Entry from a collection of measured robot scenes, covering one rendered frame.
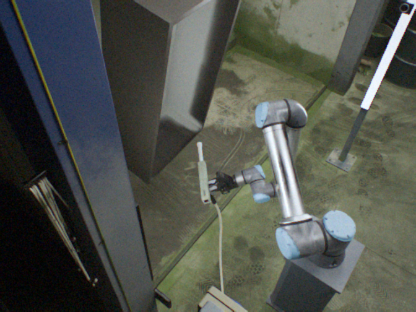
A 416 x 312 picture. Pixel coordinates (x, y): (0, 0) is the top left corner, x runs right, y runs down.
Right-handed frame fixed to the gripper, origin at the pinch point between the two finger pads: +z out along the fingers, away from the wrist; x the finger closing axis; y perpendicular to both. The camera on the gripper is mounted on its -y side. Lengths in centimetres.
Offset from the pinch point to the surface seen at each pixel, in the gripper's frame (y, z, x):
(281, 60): 64, -84, 185
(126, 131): -50, 26, 14
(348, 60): 58, -137, 139
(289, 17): 19, -101, 183
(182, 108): -13, 4, 66
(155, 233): 30, 48, 1
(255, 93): 60, -48, 143
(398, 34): -22, -138, 46
